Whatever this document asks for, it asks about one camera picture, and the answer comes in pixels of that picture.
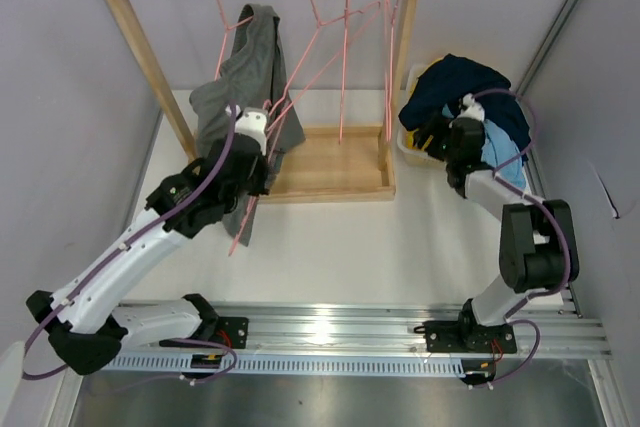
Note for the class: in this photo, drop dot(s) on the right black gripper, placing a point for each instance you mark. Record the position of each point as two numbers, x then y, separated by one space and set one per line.
435 135

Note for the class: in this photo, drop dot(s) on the light blue shorts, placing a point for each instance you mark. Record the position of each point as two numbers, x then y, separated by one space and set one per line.
497 149

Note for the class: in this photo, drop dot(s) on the navy blue shorts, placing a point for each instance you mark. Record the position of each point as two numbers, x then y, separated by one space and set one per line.
448 80

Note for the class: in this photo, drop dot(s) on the pink hanger of yellow shorts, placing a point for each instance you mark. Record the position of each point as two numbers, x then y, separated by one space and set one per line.
390 15

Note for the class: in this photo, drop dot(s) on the pink hanger of camouflage shorts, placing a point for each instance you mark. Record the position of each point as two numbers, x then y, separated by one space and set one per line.
343 70

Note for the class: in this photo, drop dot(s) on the grey shorts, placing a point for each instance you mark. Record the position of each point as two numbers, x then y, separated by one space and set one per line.
254 73

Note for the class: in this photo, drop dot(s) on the pink hanger of navy shorts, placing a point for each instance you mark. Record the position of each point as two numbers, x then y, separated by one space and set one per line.
263 163

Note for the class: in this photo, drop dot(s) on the pink hanger of grey shorts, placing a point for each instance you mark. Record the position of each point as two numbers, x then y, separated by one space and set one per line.
228 28

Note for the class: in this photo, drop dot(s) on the yellow shorts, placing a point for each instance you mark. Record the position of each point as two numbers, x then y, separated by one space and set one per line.
412 139

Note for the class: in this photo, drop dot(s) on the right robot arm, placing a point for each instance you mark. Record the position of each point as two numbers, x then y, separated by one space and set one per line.
537 249

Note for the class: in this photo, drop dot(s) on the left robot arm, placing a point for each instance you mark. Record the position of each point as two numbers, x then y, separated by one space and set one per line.
86 325

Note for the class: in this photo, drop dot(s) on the white plastic basket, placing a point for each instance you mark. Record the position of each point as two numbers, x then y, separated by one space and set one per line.
412 156

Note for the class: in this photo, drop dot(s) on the wooden clothes rack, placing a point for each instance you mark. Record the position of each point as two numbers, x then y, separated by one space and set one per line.
320 170

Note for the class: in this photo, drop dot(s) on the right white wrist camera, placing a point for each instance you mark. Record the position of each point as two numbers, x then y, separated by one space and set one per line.
471 113

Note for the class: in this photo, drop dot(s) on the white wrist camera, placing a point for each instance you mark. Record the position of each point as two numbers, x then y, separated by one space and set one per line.
251 122
471 113

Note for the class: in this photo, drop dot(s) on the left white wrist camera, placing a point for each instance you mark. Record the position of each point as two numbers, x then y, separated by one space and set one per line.
251 122

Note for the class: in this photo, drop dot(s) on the aluminium mounting rail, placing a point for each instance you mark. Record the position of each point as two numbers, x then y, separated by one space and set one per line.
354 330

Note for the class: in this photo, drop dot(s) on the slotted cable duct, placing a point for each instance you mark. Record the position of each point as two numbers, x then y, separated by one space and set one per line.
197 363

